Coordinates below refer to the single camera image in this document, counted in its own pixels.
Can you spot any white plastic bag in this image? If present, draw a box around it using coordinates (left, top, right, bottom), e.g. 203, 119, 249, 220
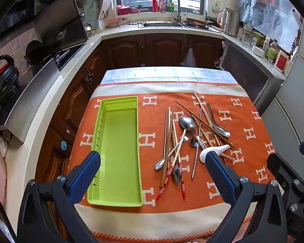
183, 48, 198, 68

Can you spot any grey steel cabinet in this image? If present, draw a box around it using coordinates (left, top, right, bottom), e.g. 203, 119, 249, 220
218, 39, 286, 110

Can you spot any red labelled jar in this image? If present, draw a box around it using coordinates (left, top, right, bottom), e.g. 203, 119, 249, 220
274, 49, 291, 73

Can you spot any pink bowl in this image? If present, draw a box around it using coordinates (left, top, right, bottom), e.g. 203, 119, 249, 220
117, 4, 133, 16

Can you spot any pink and white kettle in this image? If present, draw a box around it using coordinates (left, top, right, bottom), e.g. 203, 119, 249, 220
216, 11, 228, 29

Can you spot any steel sink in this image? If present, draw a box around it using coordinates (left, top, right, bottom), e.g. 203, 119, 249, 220
142, 21, 184, 29

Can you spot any black pressure cooker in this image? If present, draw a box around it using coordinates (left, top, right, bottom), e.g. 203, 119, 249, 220
0, 54, 21, 113

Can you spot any steel electric kettle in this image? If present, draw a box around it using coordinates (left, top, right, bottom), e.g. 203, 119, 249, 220
223, 7, 241, 39

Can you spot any steel teapot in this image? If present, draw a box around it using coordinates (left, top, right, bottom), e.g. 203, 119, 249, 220
82, 21, 96, 37

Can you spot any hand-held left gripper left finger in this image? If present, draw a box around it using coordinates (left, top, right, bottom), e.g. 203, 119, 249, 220
16, 150, 102, 243

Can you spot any stainless steel panel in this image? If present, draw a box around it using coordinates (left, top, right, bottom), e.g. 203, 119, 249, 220
4, 58, 62, 144

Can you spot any orange patterned blanket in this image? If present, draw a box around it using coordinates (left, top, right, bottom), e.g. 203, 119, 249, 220
67, 81, 278, 236

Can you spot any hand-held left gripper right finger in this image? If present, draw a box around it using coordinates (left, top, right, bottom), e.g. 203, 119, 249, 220
205, 150, 288, 243

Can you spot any clear bottle green label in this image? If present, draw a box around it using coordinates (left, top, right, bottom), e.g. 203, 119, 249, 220
267, 39, 279, 64

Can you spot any silver refrigerator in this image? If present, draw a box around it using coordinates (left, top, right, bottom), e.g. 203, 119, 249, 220
261, 18, 304, 183

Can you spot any thin dark wooden chopstick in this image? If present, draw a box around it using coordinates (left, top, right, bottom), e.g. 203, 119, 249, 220
176, 101, 235, 149

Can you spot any clear container red lid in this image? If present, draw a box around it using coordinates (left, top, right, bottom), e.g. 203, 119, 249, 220
106, 18, 122, 29

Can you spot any red rimmed plate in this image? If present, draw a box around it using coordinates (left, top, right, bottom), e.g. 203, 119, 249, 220
184, 18, 209, 27

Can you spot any medium steel spoon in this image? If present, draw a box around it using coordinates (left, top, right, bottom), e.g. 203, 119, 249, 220
207, 103, 231, 137

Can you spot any long-handled steel spoon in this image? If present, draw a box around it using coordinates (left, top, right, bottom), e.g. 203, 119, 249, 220
154, 130, 188, 173
172, 166, 183, 186

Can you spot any glass jar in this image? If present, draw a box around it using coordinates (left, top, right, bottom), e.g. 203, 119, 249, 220
241, 23, 254, 48

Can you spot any crumpled floral cloth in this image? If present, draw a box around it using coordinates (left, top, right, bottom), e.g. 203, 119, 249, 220
0, 135, 9, 156

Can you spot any large steel spoon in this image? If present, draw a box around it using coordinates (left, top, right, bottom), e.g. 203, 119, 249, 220
179, 116, 207, 149

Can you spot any green plastic utensil tray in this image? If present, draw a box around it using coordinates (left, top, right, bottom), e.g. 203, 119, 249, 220
87, 96, 144, 207

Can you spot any light brown wooden chopstick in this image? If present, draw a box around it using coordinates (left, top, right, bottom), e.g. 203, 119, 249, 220
193, 92, 230, 147
196, 93, 233, 150

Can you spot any white ceramic spoon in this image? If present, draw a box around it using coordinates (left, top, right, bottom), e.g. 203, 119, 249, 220
198, 144, 231, 163

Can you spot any white cutting board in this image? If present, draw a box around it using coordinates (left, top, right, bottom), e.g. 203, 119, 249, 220
97, 0, 117, 30

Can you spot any steel kitchen faucet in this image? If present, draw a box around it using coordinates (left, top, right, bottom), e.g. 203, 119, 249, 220
169, 0, 182, 24

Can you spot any white bowl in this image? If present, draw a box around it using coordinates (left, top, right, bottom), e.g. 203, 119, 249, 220
252, 46, 267, 58

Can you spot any light chopstick red striped end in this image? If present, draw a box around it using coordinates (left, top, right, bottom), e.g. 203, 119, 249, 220
156, 142, 180, 201
171, 108, 187, 199

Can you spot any black wok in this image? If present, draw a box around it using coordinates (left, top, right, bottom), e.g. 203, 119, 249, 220
24, 39, 65, 64

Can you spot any pale printed table cover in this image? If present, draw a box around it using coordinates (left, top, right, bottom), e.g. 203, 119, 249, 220
101, 66, 239, 86

